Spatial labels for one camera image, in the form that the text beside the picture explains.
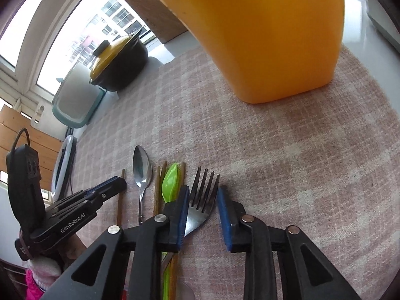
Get person's left hand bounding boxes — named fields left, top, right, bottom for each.
left=23, top=237, right=87, bottom=291

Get yellow plastic container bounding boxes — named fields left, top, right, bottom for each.
left=138, top=0, right=345, bottom=104

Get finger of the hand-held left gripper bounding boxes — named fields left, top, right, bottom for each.
left=90, top=179, right=127, bottom=207
left=82, top=176, right=119, bottom=195

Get wooden chopsticks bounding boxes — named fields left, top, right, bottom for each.
left=158, top=160, right=168, bottom=213

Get wooden board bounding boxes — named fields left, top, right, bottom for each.
left=103, top=0, right=189, bottom=44

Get pink checkered cloth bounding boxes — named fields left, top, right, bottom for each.
left=67, top=45, right=394, bottom=300

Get metal spoon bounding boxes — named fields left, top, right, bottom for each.
left=133, top=145, right=154, bottom=225

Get black pot with yellow lid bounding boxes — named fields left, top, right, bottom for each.
left=89, top=29, right=149, bottom=93

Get white kettle with teal handle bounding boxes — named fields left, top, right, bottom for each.
left=51, top=64, right=105, bottom=129

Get metal fork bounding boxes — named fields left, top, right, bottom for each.
left=161, top=166, right=220, bottom=269

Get wooden panel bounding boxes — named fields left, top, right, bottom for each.
left=0, top=104, right=63, bottom=191

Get white ring light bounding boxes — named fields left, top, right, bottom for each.
left=50, top=135, right=78, bottom=201

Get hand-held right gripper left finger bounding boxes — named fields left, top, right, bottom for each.
left=40, top=185, right=191, bottom=300

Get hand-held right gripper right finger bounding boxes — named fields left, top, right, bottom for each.
left=217, top=185, right=361, bottom=300

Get green plastic spoon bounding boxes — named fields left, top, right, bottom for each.
left=161, top=162, right=181, bottom=300

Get brown wooden chopstick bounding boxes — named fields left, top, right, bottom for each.
left=116, top=168, right=126, bottom=226
left=153, top=165, right=161, bottom=218
left=169, top=162, right=187, bottom=300

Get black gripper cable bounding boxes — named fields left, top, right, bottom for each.
left=12, top=127, right=32, bottom=154

